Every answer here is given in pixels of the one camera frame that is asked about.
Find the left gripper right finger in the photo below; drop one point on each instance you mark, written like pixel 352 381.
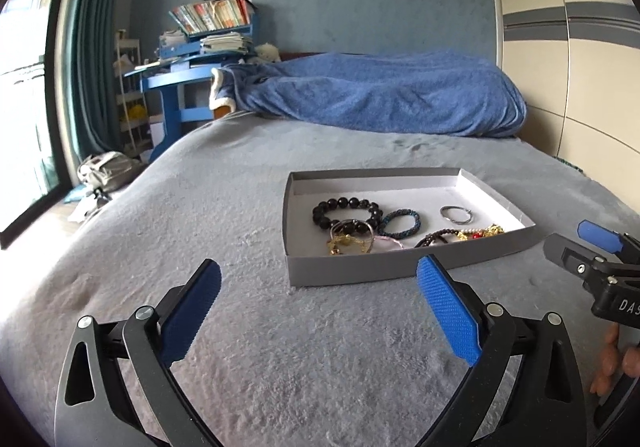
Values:
pixel 460 327

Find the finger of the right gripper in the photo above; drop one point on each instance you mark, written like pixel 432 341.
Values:
pixel 602 238
pixel 572 257

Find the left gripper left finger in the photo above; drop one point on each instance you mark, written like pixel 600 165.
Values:
pixel 187 309

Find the silver bangle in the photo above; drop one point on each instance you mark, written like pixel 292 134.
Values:
pixel 458 215

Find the red gold earrings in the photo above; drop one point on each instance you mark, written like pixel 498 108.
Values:
pixel 479 233

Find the right hand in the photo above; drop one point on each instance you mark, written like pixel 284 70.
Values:
pixel 611 359

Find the grey cardboard tray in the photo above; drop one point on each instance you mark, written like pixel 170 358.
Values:
pixel 400 226

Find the grey bag on floor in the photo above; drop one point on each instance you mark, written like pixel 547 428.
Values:
pixel 109 171

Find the white shelf rack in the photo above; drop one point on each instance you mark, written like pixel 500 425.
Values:
pixel 132 108

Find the window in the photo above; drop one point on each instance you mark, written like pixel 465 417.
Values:
pixel 33 170

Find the cream wardrobe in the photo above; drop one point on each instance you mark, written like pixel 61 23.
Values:
pixel 576 62

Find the blue blanket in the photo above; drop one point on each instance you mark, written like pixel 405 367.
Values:
pixel 437 92

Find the blue desk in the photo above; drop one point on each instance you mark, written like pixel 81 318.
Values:
pixel 189 65

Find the white plush toy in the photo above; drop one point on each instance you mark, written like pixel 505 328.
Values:
pixel 265 53

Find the stack of papers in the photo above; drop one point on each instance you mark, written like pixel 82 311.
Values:
pixel 235 42

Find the row of books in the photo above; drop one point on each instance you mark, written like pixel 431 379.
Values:
pixel 212 15

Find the green curtain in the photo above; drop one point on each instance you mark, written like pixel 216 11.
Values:
pixel 91 122

